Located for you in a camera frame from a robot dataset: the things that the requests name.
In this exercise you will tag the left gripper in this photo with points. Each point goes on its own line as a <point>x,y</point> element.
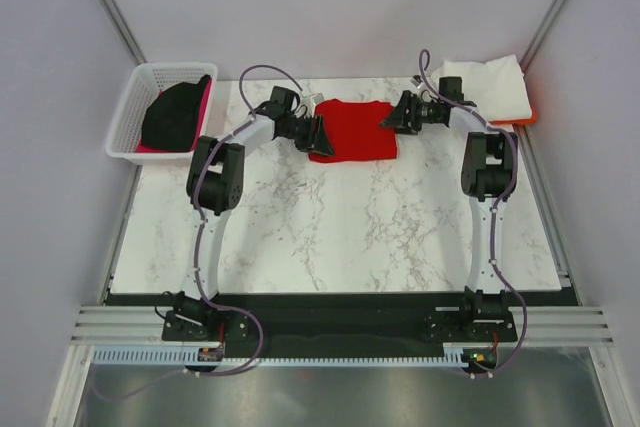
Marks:
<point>318,144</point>

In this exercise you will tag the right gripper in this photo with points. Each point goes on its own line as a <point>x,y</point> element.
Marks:
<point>396,119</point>

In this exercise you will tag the red t-shirt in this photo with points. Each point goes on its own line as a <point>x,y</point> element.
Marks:
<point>355,132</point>

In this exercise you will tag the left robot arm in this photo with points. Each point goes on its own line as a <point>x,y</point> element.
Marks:
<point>214,187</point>

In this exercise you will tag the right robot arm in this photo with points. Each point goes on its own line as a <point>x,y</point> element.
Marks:
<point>488,178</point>

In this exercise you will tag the folded white t-shirt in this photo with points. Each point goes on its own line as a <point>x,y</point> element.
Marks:
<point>497,87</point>

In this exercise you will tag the folded orange t-shirt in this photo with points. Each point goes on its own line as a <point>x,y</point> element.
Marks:
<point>532,119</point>

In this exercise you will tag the black t-shirt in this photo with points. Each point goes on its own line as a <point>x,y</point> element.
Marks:
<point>172,117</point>

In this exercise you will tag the pink t-shirt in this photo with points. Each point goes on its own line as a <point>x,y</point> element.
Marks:
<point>202,107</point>

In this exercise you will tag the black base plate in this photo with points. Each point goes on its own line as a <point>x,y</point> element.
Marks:
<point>331,325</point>

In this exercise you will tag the aluminium rail frame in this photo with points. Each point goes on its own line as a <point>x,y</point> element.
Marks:
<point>559,372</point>

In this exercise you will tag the white slotted cable duct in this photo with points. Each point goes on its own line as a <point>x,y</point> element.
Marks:
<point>193,356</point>

